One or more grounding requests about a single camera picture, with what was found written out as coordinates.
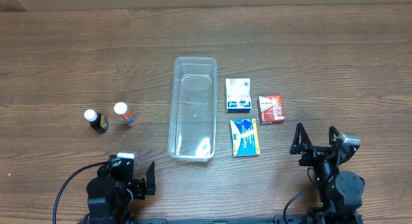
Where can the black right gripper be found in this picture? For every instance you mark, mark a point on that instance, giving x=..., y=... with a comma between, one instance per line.
x=316, y=152

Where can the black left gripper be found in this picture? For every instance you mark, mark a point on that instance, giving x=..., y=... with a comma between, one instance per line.
x=140, y=184

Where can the red medicine box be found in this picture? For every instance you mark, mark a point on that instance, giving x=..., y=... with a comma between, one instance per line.
x=270, y=109

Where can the blue yellow Vapodrops box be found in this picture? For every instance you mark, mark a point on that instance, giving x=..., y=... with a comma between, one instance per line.
x=245, y=141

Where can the dark brown bottle white cap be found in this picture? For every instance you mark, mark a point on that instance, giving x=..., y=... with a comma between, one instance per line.
x=97, y=120

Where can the orange tube white cap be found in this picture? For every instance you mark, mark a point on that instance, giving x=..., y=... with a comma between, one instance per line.
x=122, y=109

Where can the clear plastic container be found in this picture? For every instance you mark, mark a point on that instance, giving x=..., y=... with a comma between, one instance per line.
x=192, y=126

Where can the white and blue medicine box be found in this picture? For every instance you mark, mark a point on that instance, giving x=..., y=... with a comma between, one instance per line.
x=238, y=99

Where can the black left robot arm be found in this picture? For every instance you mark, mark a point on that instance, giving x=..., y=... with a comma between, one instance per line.
x=111, y=193

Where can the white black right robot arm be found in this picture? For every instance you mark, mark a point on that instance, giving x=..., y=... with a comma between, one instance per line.
x=340, y=192

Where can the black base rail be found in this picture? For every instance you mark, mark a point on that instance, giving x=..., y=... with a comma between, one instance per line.
x=277, y=219

